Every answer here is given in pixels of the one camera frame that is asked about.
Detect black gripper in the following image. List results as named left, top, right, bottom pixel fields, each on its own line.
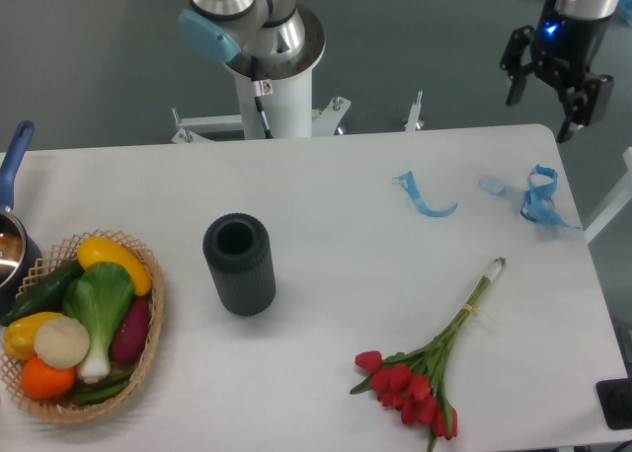
left=500, top=0, right=619, bottom=143

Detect red tulip bouquet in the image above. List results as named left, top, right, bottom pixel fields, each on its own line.
left=350, top=257, right=507, bottom=451

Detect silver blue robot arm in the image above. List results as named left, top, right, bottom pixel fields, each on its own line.
left=178, top=0, right=631, bottom=143

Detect light blue tape scrap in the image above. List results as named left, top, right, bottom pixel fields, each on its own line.
left=478, top=176, right=506, bottom=195

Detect crumpled blue tape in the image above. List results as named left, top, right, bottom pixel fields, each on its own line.
left=519, top=165, right=580, bottom=229

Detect blue tape strip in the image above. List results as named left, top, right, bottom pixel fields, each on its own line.
left=393, top=171, right=458, bottom=218

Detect black device at edge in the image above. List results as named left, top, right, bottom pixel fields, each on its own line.
left=595, top=378, right=631, bottom=430

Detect dark grey ribbed vase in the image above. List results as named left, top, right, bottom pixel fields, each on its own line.
left=202, top=213, right=277, bottom=317

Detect yellow squash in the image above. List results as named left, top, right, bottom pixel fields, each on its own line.
left=77, top=236, right=152, bottom=296

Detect green bok choy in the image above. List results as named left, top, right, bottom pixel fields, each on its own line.
left=62, top=262, right=134, bottom=384

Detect purple sweet potato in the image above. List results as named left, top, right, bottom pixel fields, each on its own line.
left=111, top=296, right=151, bottom=364

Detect green bean pods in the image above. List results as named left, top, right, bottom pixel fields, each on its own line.
left=70, top=371, right=132, bottom=407

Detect dark green cucumber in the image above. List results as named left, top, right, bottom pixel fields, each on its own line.
left=1, top=260, right=84, bottom=327

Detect woven wicker basket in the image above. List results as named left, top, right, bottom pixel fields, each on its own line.
left=1, top=229, right=165, bottom=424

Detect yellow bell pepper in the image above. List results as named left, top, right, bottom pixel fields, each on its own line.
left=3, top=312, right=62, bottom=361

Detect orange fruit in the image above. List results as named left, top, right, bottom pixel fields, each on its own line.
left=21, top=357, right=76, bottom=400

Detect white frame leg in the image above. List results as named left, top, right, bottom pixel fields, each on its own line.
left=584, top=147, right=631, bottom=244

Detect white metal base frame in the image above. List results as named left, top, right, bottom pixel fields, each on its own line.
left=171, top=90, right=425, bottom=144

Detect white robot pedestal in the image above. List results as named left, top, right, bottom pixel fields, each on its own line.
left=225, top=54, right=322, bottom=140

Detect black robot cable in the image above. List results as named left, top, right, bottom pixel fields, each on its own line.
left=249, top=55, right=275, bottom=140

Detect blue handled saucepan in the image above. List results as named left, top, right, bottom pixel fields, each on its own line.
left=1, top=120, right=41, bottom=315

